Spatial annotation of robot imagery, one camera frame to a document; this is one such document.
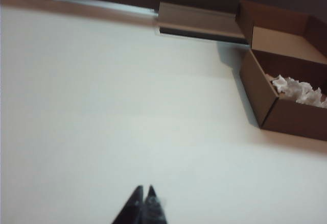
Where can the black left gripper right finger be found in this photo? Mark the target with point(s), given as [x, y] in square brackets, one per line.
[153, 208]

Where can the white paper ball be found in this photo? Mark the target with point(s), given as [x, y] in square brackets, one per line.
[300, 92]

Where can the brown cardboard box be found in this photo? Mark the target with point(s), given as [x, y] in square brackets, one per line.
[288, 91]

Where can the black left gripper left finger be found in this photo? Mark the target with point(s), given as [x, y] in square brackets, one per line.
[130, 208]

